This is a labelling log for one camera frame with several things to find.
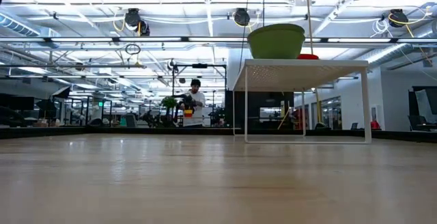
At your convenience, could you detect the person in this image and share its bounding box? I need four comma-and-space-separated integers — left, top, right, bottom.
182, 78, 207, 128

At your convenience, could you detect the green potted plant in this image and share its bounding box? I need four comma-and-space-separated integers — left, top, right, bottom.
161, 96, 179, 126

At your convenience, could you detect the white perforated metal shelf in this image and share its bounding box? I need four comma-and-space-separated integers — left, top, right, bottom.
232, 58, 373, 145

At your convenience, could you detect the black studio light hood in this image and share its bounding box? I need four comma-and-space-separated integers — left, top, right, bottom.
51, 86, 72, 99

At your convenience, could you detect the black computer monitor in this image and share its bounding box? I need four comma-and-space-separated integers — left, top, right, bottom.
8, 96, 35, 111

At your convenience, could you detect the black background gantry frame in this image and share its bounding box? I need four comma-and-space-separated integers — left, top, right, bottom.
171, 63, 228, 128

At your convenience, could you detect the silver ceiling air duct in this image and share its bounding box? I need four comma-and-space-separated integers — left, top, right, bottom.
354, 42, 437, 70

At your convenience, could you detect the ceiling duct with vent slots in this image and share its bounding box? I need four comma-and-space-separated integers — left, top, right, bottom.
0, 12, 61, 39

